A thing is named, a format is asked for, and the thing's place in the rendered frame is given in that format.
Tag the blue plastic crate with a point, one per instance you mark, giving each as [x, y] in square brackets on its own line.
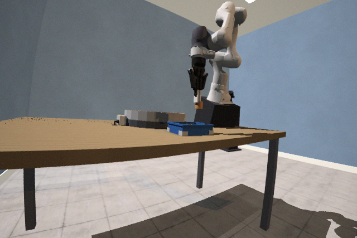
[190, 128]

